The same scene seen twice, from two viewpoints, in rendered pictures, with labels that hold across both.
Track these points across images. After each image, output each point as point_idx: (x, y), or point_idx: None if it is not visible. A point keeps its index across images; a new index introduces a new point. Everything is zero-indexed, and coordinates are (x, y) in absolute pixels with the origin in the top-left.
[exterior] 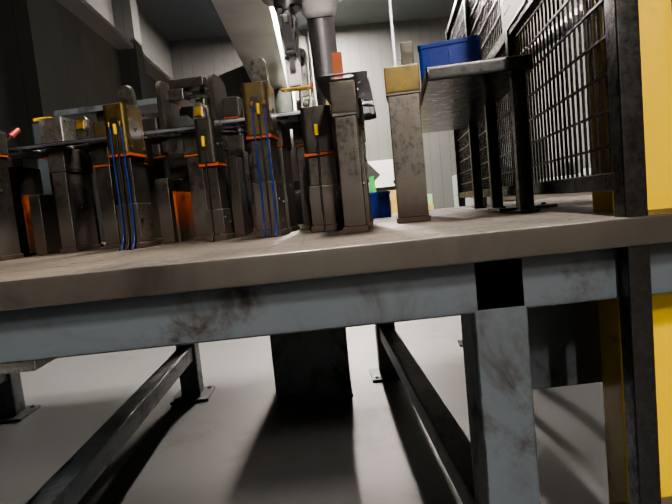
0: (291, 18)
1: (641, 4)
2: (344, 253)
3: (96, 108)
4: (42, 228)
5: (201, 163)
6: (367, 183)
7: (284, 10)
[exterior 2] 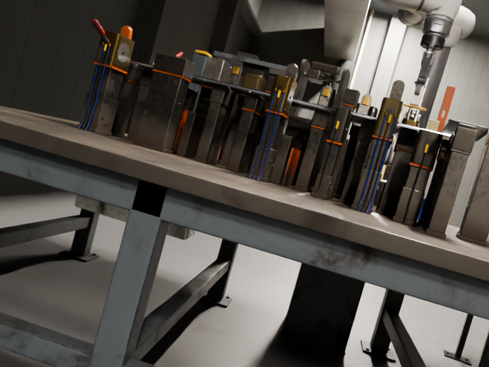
0: None
1: None
2: (447, 254)
3: (246, 60)
4: (188, 137)
5: (329, 139)
6: None
7: (428, 48)
